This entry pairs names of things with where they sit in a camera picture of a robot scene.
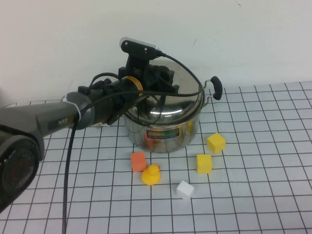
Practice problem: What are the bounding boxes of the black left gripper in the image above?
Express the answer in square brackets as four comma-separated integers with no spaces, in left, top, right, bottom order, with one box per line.
[118,63,181,100]

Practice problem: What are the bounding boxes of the steel pot lid black knob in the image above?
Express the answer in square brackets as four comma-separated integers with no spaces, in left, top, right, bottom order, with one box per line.
[125,59,205,128]

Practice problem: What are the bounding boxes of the yellow foam cube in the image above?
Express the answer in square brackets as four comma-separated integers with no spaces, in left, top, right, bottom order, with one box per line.
[196,154,213,174]
[206,133,227,155]

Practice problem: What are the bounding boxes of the orange foam cube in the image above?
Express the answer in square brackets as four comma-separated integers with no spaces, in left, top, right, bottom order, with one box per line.
[131,152,147,173]

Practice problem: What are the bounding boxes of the yellow rubber duck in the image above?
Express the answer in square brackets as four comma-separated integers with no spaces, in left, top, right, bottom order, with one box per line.
[141,164,162,186]

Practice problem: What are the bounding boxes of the white zip tie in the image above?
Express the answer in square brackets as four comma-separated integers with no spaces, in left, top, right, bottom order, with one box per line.
[62,97,82,119]

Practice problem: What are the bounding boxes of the white foam cube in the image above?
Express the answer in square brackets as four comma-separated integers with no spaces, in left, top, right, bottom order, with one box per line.
[176,180,195,200]

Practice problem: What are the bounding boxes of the white black grid tablecloth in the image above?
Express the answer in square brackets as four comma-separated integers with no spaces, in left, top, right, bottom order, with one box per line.
[0,81,312,234]

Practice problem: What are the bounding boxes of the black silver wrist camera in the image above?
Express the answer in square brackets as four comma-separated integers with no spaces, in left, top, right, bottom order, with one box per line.
[118,37,163,72]

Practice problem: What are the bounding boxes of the stainless steel pot black handles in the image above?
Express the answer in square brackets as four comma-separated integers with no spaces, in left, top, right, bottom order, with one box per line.
[124,76,224,154]

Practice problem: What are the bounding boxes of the short black arm cable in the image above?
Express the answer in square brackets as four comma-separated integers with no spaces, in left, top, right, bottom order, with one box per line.
[89,72,122,89]

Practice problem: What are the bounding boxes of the long black camera cable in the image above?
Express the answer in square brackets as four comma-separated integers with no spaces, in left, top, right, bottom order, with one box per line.
[62,47,205,234]

